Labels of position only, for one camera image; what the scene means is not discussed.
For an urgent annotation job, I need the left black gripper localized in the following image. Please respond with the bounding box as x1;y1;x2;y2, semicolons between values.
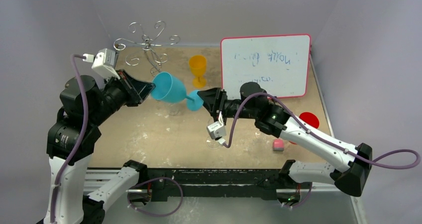
90;67;156;124

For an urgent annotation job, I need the blue plastic wine glass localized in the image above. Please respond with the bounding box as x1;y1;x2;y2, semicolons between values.
151;72;204;111

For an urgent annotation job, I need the clear champagne flute glass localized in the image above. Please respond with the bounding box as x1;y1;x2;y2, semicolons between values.
206;117;221;150

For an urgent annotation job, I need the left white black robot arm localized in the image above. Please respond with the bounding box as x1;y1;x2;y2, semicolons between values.
42;70;155;224

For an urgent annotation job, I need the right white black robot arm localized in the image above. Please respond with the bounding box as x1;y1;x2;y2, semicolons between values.
197;82;372;197

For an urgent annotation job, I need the orange plastic wine glass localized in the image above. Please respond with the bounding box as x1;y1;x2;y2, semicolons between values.
189;55;207;88

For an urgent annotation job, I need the clear tumbler glass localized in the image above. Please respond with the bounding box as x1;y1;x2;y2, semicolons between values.
164;103;180;116

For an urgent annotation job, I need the clear wine glass right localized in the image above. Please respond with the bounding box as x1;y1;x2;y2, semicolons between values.
255;130;267;142

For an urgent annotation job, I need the red plastic wine glass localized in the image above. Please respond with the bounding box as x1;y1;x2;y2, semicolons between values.
295;112;320;129

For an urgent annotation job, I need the pink framed whiteboard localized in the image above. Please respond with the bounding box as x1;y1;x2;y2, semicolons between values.
220;34;311;99

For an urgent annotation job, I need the pink grey eraser block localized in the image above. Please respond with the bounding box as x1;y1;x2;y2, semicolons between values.
272;139;285;152

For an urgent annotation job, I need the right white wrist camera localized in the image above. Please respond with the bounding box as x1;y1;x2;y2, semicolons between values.
207;117;227;147

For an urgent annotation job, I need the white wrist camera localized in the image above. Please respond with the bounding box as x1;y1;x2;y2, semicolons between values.
83;48;119;81
207;117;227;147

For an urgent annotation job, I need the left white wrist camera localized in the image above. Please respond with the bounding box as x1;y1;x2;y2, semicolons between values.
83;48;119;81

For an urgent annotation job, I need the silver wire wine glass rack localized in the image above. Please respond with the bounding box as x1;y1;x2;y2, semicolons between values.
113;20;181;77

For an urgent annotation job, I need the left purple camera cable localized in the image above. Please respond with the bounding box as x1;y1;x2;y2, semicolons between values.
49;54;91;224

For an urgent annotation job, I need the purple camera cable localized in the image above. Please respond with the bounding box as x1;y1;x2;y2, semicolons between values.
49;54;91;224
222;92;422;170

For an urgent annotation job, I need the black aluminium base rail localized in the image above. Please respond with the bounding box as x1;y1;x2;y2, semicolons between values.
84;168;337;204

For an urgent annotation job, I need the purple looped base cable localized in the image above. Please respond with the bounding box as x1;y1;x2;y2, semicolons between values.
127;177;184;218

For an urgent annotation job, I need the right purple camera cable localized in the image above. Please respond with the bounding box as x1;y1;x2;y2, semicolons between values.
222;92;422;170

